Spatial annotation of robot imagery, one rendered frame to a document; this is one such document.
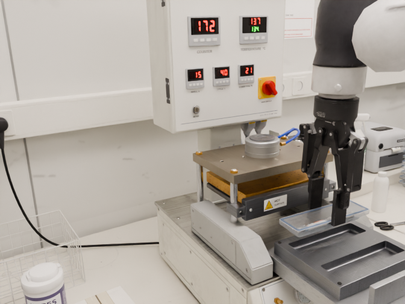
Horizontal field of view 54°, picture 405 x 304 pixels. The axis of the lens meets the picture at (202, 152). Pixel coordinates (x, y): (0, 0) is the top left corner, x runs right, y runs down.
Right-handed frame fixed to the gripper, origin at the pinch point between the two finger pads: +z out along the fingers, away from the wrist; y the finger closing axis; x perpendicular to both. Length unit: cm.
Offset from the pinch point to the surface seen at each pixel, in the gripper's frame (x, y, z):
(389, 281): -3.8, 17.4, 5.4
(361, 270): -3.1, 11.8, 7.0
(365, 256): 2.9, 7.6, 8.5
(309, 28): 67, -81, -31
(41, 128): -42, -69, -5
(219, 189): -9.8, -23.8, 4.0
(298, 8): 60, -81, -38
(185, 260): -16.7, -28.2, 23.5
